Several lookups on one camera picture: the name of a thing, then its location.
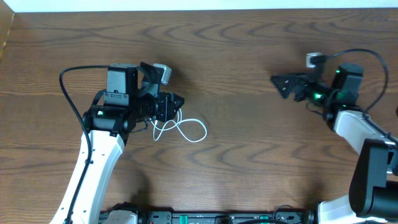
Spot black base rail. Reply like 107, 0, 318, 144
98, 202, 318, 224

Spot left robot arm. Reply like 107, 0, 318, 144
52, 62, 184, 223

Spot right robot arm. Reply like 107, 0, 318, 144
271, 63, 397, 223

